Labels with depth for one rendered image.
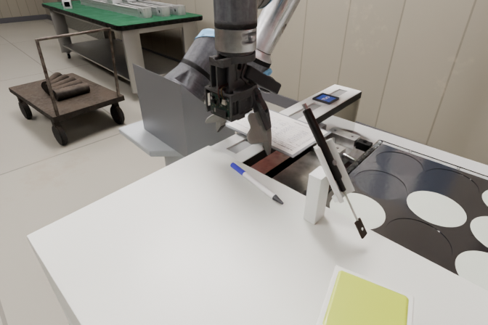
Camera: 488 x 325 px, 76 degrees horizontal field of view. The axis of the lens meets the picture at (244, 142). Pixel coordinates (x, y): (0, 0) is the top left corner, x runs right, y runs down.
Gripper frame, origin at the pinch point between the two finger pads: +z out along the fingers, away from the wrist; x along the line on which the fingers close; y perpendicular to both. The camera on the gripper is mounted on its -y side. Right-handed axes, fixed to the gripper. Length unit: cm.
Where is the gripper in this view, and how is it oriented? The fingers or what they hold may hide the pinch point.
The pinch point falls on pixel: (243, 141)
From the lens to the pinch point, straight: 67.7
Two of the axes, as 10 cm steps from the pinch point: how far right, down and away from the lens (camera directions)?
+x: 7.3, 3.4, -5.9
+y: -6.8, 3.7, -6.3
